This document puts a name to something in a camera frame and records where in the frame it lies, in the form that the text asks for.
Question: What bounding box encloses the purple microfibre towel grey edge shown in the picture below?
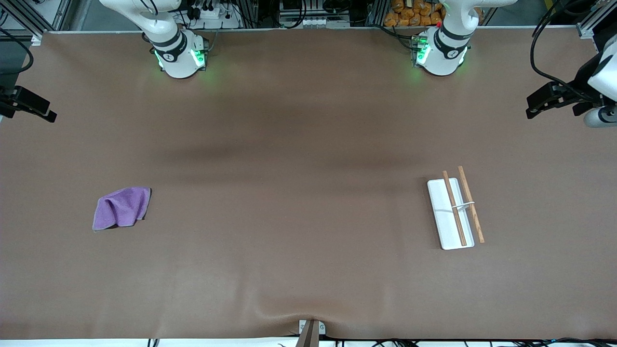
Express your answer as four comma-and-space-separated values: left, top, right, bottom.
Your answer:
92, 187, 152, 233

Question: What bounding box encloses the white rectangular tray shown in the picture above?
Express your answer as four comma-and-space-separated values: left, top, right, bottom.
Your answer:
427, 166, 485, 251

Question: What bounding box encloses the orange snack bags pile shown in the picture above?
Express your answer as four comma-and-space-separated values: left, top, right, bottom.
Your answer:
384, 0, 483, 27

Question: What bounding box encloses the white power strip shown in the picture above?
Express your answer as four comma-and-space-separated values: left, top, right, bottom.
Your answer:
186, 4, 241, 28

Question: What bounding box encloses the brown table mat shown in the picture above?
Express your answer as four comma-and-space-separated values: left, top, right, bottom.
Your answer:
0, 27, 617, 340

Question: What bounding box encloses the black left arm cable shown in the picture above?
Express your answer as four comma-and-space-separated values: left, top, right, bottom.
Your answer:
530, 0, 603, 102

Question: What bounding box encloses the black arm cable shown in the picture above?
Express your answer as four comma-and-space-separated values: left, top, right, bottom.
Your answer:
0, 28, 34, 75
530, 0, 603, 102

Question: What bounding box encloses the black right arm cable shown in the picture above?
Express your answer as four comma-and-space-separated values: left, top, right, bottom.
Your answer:
0, 28, 34, 75

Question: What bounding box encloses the aluminium frame profile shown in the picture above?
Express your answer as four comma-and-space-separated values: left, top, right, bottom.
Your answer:
0, 0, 73, 46
576, 0, 617, 39

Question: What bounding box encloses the grey equipment rack with cables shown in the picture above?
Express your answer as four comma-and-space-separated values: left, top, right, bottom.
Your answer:
277, 0, 355, 28

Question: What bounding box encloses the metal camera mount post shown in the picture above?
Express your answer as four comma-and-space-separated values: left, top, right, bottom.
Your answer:
295, 319, 326, 347

